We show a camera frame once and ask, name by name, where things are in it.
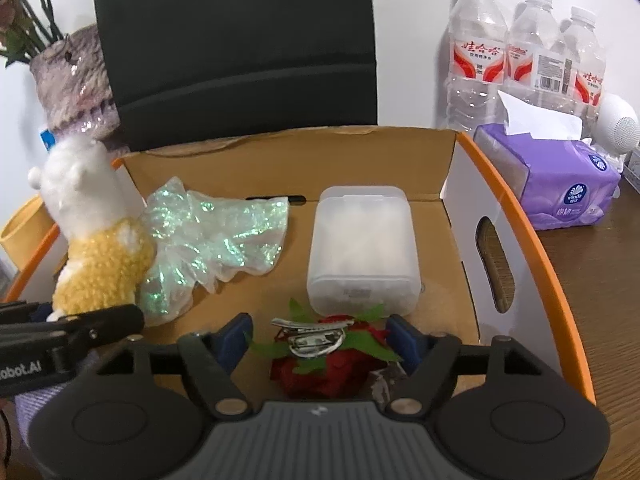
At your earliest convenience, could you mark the translucent plastic swab box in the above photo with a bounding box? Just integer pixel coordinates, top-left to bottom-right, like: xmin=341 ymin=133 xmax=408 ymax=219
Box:
xmin=306 ymin=185 xmax=421 ymax=317

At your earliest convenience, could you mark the yellow cup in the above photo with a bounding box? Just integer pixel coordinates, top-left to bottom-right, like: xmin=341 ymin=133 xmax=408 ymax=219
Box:
xmin=0 ymin=195 xmax=61 ymax=272

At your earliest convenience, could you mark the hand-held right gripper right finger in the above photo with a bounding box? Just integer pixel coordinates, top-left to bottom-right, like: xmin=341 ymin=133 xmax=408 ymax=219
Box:
xmin=385 ymin=314 xmax=543 ymax=421

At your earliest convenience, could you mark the black paper bag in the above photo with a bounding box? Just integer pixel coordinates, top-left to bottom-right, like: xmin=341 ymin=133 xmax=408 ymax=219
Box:
xmin=91 ymin=0 xmax=378 ymax=153

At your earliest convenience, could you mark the white robot speaker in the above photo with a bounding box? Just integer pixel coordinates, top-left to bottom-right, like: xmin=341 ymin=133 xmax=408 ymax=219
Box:
xmin=592 ymin=92 xmax=640 ymax=171

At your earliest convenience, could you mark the clear water bottle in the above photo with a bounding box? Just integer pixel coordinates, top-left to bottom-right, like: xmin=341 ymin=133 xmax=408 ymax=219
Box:
xmin=445 ymin=0 xmax=510 ymax=133
xmin=505 ymin=0 xmax=563 ymax=111
xmin=560 ymin=6 xmax=607 ymax=126

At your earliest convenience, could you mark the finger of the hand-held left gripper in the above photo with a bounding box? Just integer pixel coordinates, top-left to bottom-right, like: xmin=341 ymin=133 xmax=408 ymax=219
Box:
xmin=0 ymin=301 xmax=54 ymax=325
xmin=0 ymin=304 xmax=146 ymax=356

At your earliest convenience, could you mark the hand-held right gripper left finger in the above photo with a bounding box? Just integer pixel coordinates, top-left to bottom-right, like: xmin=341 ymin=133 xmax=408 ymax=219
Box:
xmin=95 ymin=312 xmax=253 ymax=421

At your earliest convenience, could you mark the mottled purple ceramic vase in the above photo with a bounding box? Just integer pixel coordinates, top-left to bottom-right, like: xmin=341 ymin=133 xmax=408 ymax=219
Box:
xmin=29 ymin=24 xmax=131 ymax=156

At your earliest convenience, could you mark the iridescent wrapping film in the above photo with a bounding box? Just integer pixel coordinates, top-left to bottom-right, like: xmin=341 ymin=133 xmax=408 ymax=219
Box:
xmin=137 ymin=176 xmax=291 ymax=327

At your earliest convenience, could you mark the orange cardboard box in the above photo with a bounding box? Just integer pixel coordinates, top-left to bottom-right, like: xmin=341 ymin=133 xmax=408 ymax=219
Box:
xmin=0 ymin=127 xmax=598 ymax=406

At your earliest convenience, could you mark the purple tissue pack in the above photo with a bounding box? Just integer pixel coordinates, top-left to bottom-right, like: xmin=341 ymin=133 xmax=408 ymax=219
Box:
xmin=472 ymin=91 xmax=622 ymax=232

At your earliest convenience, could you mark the white and yellow plush toy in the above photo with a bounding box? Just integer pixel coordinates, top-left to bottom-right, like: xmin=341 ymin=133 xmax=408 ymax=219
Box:
xmin=27 ymin=136 xmax=157 ymax=322

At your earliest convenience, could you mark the purple woven cloth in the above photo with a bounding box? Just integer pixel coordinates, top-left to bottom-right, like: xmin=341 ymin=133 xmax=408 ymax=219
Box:
xmin=14 ymin=382 xmax=61 ymax=436

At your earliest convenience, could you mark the red rose hair clip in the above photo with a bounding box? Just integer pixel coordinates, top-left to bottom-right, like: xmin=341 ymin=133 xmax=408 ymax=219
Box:
xmin=250 ymin=299 xmax=403 ymax=401

